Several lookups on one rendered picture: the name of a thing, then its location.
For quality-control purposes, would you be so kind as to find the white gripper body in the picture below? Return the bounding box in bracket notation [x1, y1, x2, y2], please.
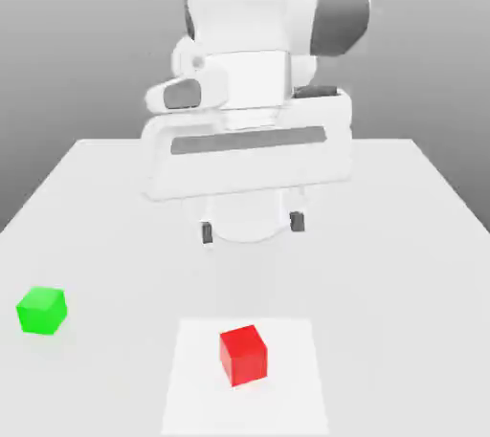
[140, 92, 354, 204]

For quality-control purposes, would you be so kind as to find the small red cube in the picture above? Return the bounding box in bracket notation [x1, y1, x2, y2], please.
[218, 324, 269, 388]

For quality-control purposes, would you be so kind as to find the small green cube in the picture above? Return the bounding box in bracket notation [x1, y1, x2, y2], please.
[15, 285, 69, 337]

